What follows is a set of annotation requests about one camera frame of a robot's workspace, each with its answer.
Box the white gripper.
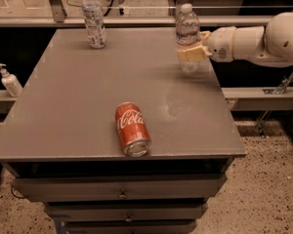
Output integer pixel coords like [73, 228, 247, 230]
[177, 26, 236, 62]

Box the red Coca-Cola can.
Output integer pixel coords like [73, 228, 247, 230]
[115, 102, 151, 157]

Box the white pump dispenser bottle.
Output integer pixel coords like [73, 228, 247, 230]
[0, 63, 22, 98]

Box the grey drawer cabinet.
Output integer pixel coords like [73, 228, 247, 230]
[0, 28, 245, 234]

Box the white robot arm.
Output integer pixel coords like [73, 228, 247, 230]
[177, 13, 293, 68]

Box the water bottle white label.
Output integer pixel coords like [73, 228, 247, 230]
[82, 0, 106, 49]

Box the clear water bottle red label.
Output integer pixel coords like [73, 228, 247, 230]
[176, 3, 200, 73]

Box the metal railing frame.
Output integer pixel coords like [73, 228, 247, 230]
[0, 0, 293, 111]

